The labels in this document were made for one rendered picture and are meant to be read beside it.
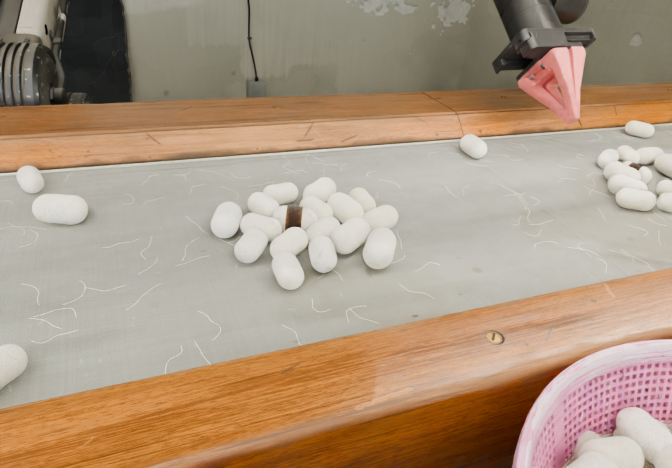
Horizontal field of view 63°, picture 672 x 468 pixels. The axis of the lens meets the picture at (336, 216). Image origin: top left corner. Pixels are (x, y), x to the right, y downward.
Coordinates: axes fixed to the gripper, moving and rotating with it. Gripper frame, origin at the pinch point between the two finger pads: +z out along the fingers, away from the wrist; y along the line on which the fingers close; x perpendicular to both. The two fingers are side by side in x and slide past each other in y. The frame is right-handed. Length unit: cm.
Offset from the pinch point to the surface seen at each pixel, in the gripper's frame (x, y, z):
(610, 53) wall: 86, 129, -70
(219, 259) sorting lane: -4.4, -41.5, 11.5
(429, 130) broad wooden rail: 7.1, -13.3, -3.2
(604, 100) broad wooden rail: 8.3, 16.3, -6.2
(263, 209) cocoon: -2.7, -37.1, 7.5
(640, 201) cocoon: -6.4, -3.6, 12.8
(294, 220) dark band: -4.4, -35.4, 9.4
